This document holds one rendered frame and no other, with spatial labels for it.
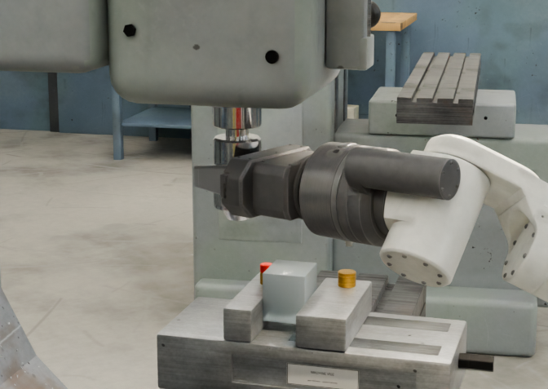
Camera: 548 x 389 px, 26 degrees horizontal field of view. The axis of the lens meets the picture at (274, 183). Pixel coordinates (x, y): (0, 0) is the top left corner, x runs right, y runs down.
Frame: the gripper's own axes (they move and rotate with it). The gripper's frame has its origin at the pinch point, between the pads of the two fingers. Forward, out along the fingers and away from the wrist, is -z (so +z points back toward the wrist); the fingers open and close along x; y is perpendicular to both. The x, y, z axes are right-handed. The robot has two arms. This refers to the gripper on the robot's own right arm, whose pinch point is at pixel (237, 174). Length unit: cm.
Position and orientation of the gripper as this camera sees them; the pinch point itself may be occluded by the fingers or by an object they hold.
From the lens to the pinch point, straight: 116.5
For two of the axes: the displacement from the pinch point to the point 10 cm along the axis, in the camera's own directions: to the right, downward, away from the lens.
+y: 0.1, 9.8, 2.1
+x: -6.3, 1.7, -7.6
